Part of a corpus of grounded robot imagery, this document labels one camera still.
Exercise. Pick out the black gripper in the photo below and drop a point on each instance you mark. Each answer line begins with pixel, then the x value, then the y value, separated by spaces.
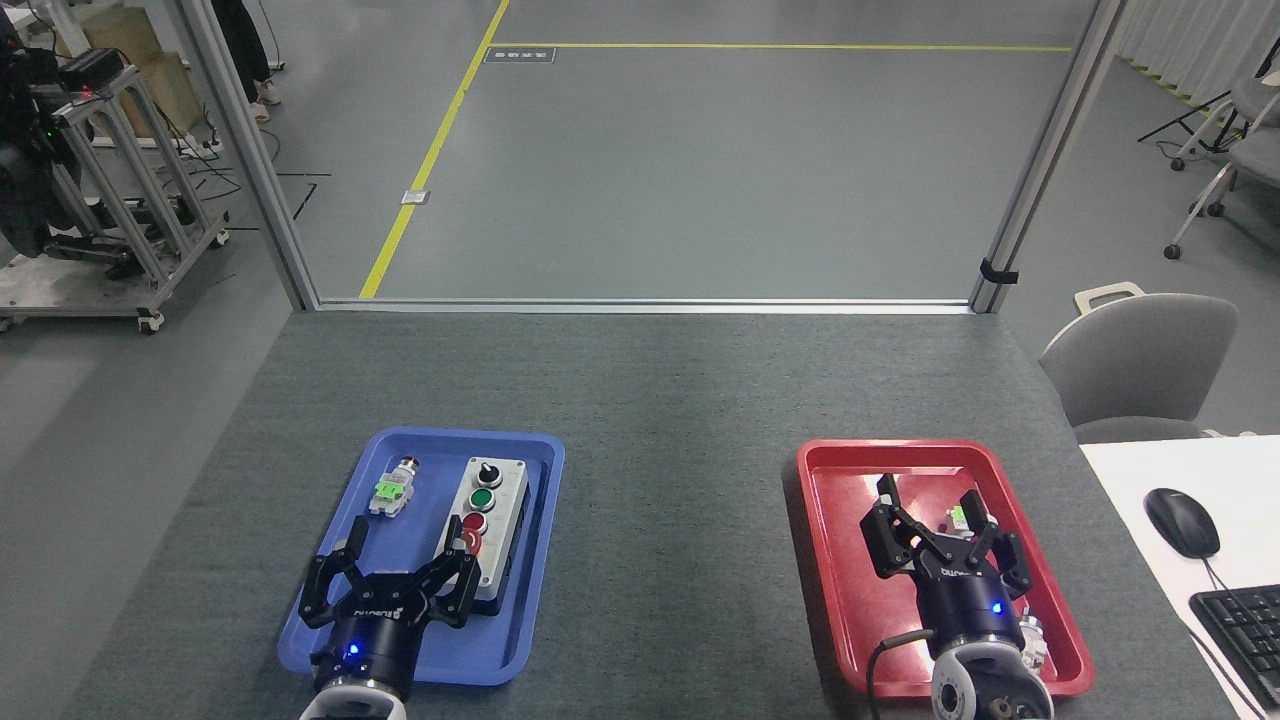
pixel 965 605
pixel 372 640

